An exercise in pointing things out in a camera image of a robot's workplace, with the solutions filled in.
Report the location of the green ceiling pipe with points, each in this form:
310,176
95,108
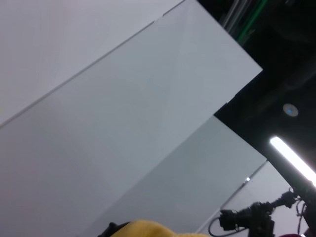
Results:
249,19

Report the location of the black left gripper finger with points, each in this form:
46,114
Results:
109,229

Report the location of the black camera rig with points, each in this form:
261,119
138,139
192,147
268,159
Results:
254,217

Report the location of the grey ceiling conduit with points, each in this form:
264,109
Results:
233,12

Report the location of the round ceiling sensor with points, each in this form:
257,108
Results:
290,109

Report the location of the yellow and grey towel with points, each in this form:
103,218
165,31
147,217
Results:
153,229

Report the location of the white ceiling light bar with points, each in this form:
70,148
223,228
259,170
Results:
291,158

